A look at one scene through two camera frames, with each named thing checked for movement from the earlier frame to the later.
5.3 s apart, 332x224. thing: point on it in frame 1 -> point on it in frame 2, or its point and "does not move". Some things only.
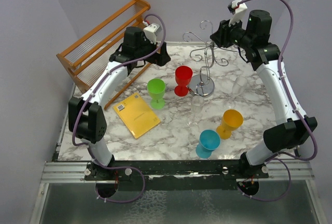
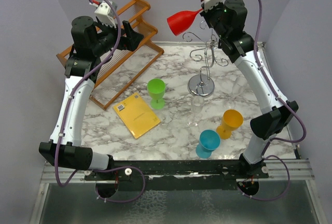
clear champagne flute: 197,105 does not move
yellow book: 137,115 does not move
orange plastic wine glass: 232,120 does not move
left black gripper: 162,58 -> 132,39
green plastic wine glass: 156,88 does not move
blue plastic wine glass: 209,140 does not move
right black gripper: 220,36 -> 205,14
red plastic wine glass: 183,77 -> 180,22
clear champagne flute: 239,84 does not move
